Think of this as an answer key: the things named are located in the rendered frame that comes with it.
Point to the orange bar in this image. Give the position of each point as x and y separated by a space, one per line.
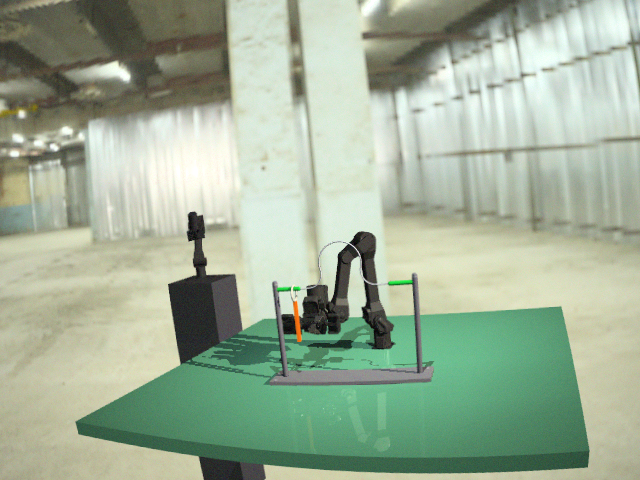
296 314

